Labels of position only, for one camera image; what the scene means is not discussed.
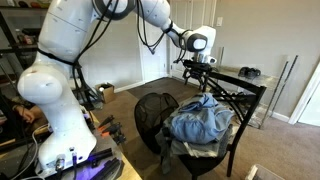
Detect clear plastic storage box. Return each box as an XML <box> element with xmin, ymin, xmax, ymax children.
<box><xmin>245</xmin><ymin>163</ymin><xmax>285</xmax><ymax>180</ymax></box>

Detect black orange bar clamp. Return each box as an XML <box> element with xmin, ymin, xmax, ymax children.
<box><xmin>99</xmin><ymin>122</ymin><xmax>123</xmax><ymax>139</ymax></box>
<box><xmin>97</xmin><ymin>114</ymin><xmax>116</xmax><ymax>130</ymax></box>

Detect white panelled entry door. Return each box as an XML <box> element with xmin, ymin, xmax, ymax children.
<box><xmin>168</xmin><ymin>0</ymin><xmax>218</xmax><ymax>80</ymax></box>

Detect open cardboard box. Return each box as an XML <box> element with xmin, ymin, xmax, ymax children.
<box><xmin>95</xmin><ymin>82</ymin><xmax>116</xmax><ymax>104</ymax></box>

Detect black metal chair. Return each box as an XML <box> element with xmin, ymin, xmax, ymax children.
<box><xmin>178</xmin><ymin>68</ymin><xmax>268</xmax><ymax>180</ymax></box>

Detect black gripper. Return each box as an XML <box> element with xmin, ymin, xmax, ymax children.
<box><xmin>190</xmin><ymin>68</ymin><xmax>211</xmax><ymax>92</ymax></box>

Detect black aluminium rail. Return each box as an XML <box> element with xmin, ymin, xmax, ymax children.
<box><xmin>88</xmin><ymin>148</ymin><xmax>114</xmax><ymax>168</ymax></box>
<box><xmin>91</xmin><ymin>158</ymin><xmax>122</xmax><ymax>180</ymax></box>

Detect grey denim jeans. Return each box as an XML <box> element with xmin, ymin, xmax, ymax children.
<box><xmin>154</xmin><ymin>128</ymin><xmax>175</xmax><ymax>175</ymax></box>

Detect person hand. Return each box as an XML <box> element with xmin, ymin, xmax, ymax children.
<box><xmin>14</xmin><ymin>105</ymin><xmax>36</xmax><ymax>124</ymax></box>

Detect metal wire shoe rack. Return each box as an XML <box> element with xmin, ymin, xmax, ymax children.
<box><xmin>206</xmin><ymin>46</ymin><xmax>299</xmax><ymax>130</ymax></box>

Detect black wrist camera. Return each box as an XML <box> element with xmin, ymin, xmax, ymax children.
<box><xmin>182</xmin><ymin>59</ymin><xmax>213</xmax><ymax>72</ymax></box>

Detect seated person dark clothes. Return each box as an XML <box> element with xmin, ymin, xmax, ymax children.
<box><xmin>0</xmin><ymin>93</ymin><xmax>22</xmax><ymax>145</ymax></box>

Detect black base cable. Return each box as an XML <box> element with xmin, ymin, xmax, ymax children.
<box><xmin>69</xmin><ymin>148</ymin><xmax>80</xmax><ymax>180</ymax></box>

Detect black mesh laundry basket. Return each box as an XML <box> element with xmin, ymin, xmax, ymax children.
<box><xmin>133</xmin><ymin>92</ymin><xmax>180</xmax><ymax>155</ymax></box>

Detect white interior door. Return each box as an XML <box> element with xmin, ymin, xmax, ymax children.
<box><xmin>288</xmin><ymin>63</ymin><xmax>320</xmax><ymax>128</ymax></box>

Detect black sneaker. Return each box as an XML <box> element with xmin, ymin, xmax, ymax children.
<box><xmin>238</xmin><ymin>66</ymin><xmax>252</xmax><ymax>79</ymax></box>
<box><xmin>248</xmin><ymin>67</ymin><xmax>262</xmax><ymax>80</ymax></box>

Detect black shelving unit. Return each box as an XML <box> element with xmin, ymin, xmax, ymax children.
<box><xmin>0</xmin><ymin>5</ymin><xmax>48</xmax><ymax>111</ymax></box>

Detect blue denim trousers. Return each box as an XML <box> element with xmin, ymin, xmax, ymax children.
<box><xmin>169</xmin><ymin>92</ymin><xmax>235</xmax><ymax>145</ymax></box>

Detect person forearm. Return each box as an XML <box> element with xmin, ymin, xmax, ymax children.
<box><xmin>31</xmin><ymin>105</ymin><xmax>45</xmax><ymax>118</ymax></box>

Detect white cable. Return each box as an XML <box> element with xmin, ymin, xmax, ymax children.
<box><xmin>11</xmin><ymin>123</ymin><xmax>50</xmax><ymax>180</ymax></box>

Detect black shelf appliance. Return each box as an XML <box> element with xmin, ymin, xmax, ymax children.
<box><xmin>21</xmin><ymin>27</ymin><xmax>42</xmax><ymax>38</ymax></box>

